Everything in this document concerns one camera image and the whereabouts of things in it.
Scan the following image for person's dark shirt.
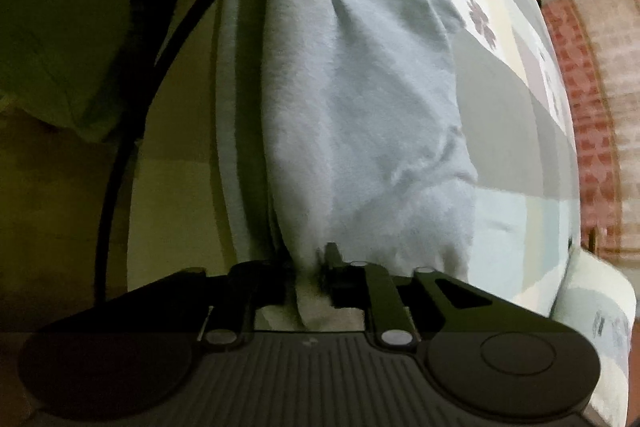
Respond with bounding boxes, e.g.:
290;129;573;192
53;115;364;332
0;0;186;142

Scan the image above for patchwork floral bed sheet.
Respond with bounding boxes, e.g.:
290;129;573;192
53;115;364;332
215;0;581;318

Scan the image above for light blue fleece pants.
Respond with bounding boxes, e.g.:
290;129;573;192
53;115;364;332
260;0;478;333

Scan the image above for pink patterned curtain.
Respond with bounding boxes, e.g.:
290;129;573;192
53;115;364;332
542;0;640;258

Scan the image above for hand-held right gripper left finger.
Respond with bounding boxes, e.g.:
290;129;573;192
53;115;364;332
120;259;293;349

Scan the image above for white floral pillow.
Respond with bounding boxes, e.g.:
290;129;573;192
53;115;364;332
552;247;638;427

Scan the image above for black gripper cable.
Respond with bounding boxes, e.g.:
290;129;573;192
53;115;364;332
95;0;326;308

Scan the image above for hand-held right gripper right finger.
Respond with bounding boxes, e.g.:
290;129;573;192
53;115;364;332
325;243;548;350

